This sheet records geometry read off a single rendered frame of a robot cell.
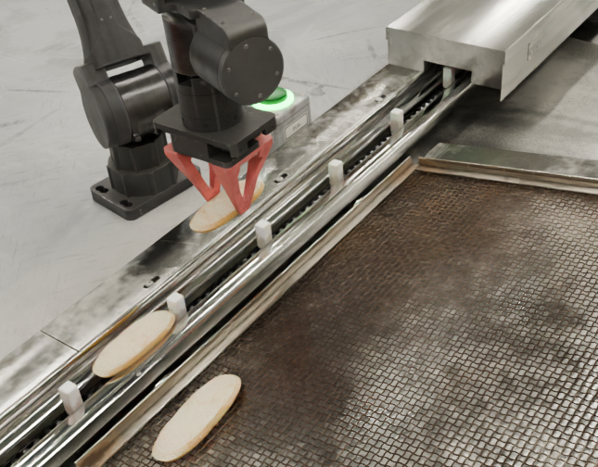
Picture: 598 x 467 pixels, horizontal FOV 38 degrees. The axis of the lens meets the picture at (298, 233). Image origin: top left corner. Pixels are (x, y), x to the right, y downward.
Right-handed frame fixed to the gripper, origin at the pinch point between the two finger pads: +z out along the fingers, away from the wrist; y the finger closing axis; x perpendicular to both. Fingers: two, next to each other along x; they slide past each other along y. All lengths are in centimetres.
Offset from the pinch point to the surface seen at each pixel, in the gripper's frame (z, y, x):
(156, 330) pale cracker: 8.0, -0.4, -12.1
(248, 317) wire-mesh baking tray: 5.1, 8.7, -8.6
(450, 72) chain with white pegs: 7.2, -0.7, 47.0
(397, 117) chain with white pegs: 7.3, -0.7, 33.0
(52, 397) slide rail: 8.9, -3.3, -23.0
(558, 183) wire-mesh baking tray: 2.4, 25.5, 20.8
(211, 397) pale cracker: 3.6, 13.5, -18.8
